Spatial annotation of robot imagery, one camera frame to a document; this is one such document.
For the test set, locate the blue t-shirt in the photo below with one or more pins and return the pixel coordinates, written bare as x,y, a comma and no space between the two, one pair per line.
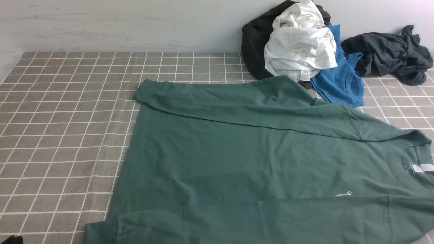
341,84

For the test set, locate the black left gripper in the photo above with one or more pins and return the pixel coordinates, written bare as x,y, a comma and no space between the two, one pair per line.
13,240

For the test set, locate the dark grey crumpled garment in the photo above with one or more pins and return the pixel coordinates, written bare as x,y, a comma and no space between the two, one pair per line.
400,55

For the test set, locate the green long-sleeve top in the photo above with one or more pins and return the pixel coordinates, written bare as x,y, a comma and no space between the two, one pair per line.
265,163

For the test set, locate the white crumpled shirt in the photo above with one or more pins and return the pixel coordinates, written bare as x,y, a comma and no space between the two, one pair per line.
300,45

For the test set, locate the black garment under pile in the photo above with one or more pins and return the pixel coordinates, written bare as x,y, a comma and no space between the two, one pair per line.
255,35

